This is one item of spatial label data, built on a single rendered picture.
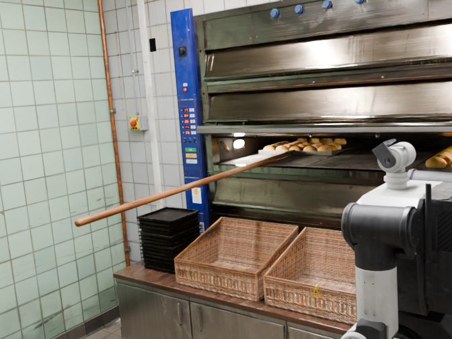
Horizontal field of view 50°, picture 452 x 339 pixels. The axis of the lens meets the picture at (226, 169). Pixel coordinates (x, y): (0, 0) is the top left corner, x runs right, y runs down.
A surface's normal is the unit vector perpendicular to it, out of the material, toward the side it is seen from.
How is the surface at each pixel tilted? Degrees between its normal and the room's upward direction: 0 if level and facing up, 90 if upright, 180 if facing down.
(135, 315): 90
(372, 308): 88
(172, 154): 90
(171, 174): 90
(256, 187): 70
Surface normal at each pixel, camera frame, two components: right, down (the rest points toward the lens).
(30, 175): 0.80, 0.04
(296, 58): -0.57, -0.18
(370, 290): -0.60, 0.13
